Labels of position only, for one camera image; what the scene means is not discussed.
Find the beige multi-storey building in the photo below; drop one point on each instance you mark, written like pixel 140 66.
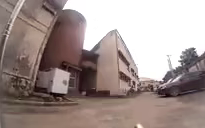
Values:
pixel 108 66

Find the red-brown round tower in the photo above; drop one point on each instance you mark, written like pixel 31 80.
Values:
pixel 65 43

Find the distant building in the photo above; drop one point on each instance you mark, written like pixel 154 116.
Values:
pixel 147 83

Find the brown dirt road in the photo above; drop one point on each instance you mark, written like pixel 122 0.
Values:
pixel 116 111

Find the white box cabinet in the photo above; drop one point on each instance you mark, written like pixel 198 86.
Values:
pixel 55 80

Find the mast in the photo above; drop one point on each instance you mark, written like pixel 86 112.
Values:
pixel 169 63

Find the robot's own part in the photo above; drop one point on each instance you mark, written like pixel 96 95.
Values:
pixel 138 126

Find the raised concrete slab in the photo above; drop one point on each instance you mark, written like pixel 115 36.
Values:
pixel 40 101

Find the grey concrete building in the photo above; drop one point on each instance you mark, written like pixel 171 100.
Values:
pixel 26 40

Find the tree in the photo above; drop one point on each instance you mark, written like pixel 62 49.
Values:
pixel 188 57

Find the dark car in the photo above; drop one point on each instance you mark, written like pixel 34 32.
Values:
pixel 186 83

